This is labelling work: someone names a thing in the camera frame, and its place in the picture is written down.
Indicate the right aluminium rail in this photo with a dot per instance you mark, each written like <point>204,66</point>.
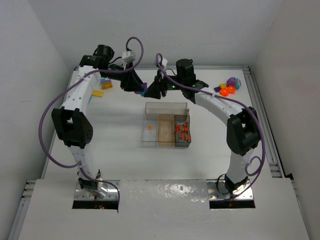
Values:
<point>272,155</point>

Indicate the purple flat lego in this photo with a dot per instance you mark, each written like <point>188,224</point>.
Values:
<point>216,89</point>

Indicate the yellow lego brick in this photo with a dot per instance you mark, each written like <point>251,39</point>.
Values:
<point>223,86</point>

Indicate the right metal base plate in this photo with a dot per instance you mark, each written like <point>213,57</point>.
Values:
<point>217,191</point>

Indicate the amber small container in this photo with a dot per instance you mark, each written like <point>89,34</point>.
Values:
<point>166,129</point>

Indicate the orange funnel lego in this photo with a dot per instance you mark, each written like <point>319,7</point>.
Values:
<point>231,89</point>
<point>224,92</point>

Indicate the upper orange funnel lego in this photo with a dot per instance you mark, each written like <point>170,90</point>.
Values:
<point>231,89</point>

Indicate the clear long container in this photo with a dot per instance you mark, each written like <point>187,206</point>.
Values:
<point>174,108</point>

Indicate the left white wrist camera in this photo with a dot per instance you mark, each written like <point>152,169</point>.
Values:
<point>128,56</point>

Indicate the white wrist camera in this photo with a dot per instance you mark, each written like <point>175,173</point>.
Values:
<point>128,56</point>
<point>163,63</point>

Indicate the metal base plate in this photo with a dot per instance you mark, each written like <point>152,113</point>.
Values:
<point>217,191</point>
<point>104,192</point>

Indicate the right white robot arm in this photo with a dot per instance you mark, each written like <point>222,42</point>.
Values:
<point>243,131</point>

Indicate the aluminium rail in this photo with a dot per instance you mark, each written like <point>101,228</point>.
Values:
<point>272,155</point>
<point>22,210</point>

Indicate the left aluminium rail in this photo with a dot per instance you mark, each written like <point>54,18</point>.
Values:
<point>22,210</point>

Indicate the long yellow lego plate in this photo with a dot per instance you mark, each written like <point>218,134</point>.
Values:
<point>96,93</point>

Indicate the teal grey lego cylinder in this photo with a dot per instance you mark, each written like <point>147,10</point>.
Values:
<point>237,84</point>

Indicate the dark purple lego brick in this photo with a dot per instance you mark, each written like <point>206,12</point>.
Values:
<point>144,86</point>

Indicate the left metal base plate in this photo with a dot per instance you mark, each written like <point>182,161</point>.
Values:
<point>104,192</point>

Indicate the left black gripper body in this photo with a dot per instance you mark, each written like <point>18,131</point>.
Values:
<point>127,80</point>

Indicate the yellow black striped lego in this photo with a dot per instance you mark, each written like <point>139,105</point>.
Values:
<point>106,86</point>

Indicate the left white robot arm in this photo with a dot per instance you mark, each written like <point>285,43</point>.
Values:
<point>70,121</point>

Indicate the lower orange funnel lego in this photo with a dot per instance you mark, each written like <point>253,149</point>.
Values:
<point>224,92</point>

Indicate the clear small container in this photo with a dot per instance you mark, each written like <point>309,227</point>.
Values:
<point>149,138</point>

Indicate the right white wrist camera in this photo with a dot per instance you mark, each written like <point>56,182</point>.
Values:
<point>163,63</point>

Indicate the grey small container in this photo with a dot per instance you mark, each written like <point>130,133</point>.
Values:
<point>180,119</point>

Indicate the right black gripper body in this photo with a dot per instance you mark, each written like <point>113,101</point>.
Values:
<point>162,86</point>

